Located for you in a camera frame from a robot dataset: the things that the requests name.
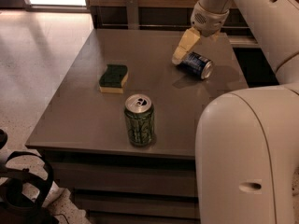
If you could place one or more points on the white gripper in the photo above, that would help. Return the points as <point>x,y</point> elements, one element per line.
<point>209,21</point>

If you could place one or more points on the blue pepsi can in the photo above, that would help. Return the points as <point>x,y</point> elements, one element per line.
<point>197,65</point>

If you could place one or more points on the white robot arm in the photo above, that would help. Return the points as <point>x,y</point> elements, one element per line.
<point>247,141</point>

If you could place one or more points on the green soda can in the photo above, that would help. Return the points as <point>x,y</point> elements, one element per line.
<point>139,117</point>

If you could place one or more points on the wooden counter with brackets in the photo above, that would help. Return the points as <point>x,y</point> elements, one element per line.
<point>171,15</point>

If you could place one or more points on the green yellow sponge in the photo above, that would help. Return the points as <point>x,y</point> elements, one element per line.
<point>114,78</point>

